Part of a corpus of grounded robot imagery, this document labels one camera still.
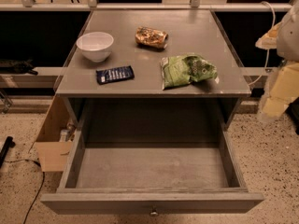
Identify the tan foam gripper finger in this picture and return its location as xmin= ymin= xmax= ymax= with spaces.
xmin=261 ymin=62 xmax=299 ymax=119

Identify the dark blue snack bar wrapper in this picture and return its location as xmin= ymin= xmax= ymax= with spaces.
xmin=96 ymin=66 xmax=135 ymax=85

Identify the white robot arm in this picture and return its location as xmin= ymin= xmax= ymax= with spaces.
xmin=255 ymin=2 xmax=299 ymax=119

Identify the metal drawer knob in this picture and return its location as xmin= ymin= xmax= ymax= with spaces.
xmin=149 ymin=207 xmax=159 ymax=217

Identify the open grey top drawer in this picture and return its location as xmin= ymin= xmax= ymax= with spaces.
xmin=40 ymin=98 xmax=265 ymax=216

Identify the green chip bag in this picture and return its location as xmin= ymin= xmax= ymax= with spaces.
xmin=160 ymin=54 xmax=218 ymax=90

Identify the grey wooden cabinet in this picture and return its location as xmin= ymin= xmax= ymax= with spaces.
xmin=56 ymin=9 xmax=250 ymax=122

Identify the white ceramic bowl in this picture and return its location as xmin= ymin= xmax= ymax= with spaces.
xmin=76 ymin=32 xmax=114 ymax=63

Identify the open cardboard box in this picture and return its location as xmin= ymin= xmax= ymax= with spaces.
xmin=35 ymin=97 xmax=74 ymax=172

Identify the black object on shelf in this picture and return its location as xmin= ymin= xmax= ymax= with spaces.
xmin=0 ymin=59 xmax=37 ymax=76

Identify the black tool on floor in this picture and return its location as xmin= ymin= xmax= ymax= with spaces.
xmin=0 ymin=136 xmax=15 ymax=168

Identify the white hanging cable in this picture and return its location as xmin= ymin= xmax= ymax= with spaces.
xmin=248 ymin=1 xmax=278 ymax=86

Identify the black floor cable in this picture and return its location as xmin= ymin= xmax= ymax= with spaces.
xmin=3 ymin=158 xmax=46 ymax=224

